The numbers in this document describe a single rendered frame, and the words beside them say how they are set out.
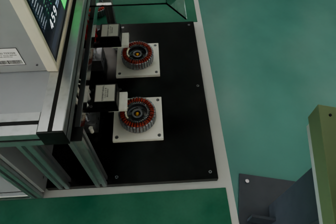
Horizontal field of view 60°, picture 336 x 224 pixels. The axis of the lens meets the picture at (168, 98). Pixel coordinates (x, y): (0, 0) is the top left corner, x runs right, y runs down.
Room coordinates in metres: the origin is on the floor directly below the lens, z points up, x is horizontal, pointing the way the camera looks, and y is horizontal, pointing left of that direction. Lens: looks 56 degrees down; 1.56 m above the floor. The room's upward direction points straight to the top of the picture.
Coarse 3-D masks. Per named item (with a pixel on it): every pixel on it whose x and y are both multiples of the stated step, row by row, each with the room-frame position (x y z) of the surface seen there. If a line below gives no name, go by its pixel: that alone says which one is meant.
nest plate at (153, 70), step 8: (120, 48) 0.75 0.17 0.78; (152, 48) 0.75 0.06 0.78; (120, 56) 0.71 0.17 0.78; (120, 64) 0.67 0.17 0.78; (152, 64) 0.67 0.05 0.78; (120, 72) 0.63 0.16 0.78; (128, 72) 0.63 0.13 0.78; (136, 72) 0.63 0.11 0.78; (144, 72) 0.63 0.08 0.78; (152, 72) 0.63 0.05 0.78
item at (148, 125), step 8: (128, 104) 0.48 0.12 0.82; (136, 104) 0.49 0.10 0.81; (144, 104) 0.48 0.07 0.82; (152, 104) 0.48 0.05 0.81; (120, 112) 0.45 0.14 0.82; (128, 112) 0.46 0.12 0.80; (152, 112) 0.45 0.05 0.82; (120, 120) 0.43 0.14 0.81; (128, 120) 0.42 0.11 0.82; (136, 120) 0.44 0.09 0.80; (144, 120) 0.42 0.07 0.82; (152, 120) 0.43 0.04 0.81; (128, 128) 0.40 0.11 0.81; (136, 128) 0.40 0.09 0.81; (144, 128) 0.40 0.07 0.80
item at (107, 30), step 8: (104, 24) 0.72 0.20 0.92; (112, 24) 0.72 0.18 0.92; (104, 32) 0.68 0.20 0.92; (112, 32) 0.68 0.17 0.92; (120, 32) 0.70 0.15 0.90; (128, 32) 0.72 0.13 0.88; (96, 40) 0.67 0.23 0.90; (104, 40) 0.66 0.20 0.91; (112, 40) 0.66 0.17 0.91; (120, 40) 0.67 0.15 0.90; (128, 40) 0.69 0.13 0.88
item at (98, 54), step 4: (96, 48) 0.71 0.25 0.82; (100, 48) 0.71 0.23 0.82; (96, 52) 0.69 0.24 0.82; (100, 52) 0.69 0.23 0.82; (96, 56) 0.67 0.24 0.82; (100, 56) 0.67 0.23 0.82; (104, 56) 0.71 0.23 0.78; (92, 60) 0.65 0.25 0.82; (96, 60) 0.65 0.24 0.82; (100, 60) 0.65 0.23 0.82; (92, 64) 0.65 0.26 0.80; (96, 64) 0.65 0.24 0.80; (100, 64) 0.65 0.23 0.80; (92, 68) 0.65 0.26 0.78; (96, 68) 0.65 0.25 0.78; (100, 68) 0.65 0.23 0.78
